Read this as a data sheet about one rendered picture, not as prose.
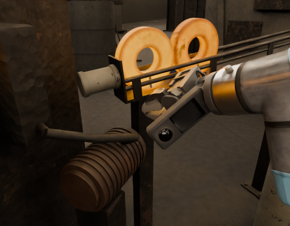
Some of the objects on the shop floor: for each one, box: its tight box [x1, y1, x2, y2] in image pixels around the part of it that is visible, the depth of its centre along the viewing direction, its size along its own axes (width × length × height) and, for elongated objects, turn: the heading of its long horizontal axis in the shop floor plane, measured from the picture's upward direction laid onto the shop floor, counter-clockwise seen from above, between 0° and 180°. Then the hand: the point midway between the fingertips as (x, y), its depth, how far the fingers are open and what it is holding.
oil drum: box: [67, 0, 117, 75], centre depth 305 cm, size 59×59×89 cm
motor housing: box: [60, 126, 146, 226], centre depth 67 cm, size 13×22×54 cm, turn 154°
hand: (144, 113), depth 53 cm, fingers closed
